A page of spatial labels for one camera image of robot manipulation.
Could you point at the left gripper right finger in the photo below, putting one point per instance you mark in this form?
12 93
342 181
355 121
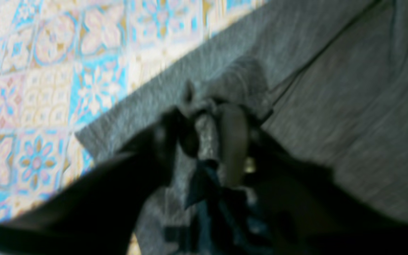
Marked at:
308 214

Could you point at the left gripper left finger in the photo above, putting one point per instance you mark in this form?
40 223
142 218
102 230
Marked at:
97 213

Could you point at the grey t-shirt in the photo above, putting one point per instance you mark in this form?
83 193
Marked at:
327 79

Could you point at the patterned tile tablecloth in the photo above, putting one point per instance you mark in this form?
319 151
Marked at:
63 63

